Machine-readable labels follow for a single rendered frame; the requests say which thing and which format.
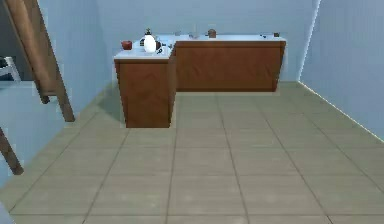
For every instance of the brown kitchen counter cabinet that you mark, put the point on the brown kitchen counter cabinet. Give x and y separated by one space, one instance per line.
226 66

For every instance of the white kettle with black lid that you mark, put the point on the white kettle with black lid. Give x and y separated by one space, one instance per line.
149 44

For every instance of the brown round jar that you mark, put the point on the brown round jar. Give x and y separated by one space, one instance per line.
212 33

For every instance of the red apple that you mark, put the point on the red apple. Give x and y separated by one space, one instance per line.
126 45

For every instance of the white chair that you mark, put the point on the white chair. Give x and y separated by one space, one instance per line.
8 68

